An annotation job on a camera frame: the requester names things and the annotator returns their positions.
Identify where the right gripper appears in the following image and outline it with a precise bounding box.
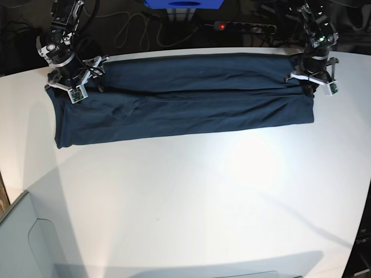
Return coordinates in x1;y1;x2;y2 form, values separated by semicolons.
45;56;110;93

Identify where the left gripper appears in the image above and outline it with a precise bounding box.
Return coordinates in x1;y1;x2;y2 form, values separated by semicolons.
284;56;339;97

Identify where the dark blue T-shirt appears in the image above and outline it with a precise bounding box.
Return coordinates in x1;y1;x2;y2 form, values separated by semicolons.
45;53;314;148

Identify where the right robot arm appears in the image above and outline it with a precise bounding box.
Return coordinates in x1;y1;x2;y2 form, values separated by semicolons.
36;1;107;103

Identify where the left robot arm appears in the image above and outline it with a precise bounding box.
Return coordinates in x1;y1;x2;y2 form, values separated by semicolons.
257;1;339;97

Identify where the black power strip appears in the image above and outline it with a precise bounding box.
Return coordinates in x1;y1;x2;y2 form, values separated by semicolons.
213;21;277;35

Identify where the blue box on stand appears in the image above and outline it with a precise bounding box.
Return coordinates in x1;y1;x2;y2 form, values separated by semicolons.
144;0;224;9

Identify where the grey plastic bin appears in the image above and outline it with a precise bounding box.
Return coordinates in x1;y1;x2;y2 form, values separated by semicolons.
0;190;85;278

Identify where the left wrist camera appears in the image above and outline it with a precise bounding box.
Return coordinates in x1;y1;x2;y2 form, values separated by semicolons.
323;80;339;96

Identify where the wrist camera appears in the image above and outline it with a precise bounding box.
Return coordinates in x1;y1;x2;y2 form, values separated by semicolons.
68;85;88;104
323;80;339;96

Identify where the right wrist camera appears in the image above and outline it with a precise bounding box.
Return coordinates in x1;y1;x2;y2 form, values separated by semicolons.
68;85;88;104

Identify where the grey looped cable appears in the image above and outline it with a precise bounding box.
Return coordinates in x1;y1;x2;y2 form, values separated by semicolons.
114;11;201;49

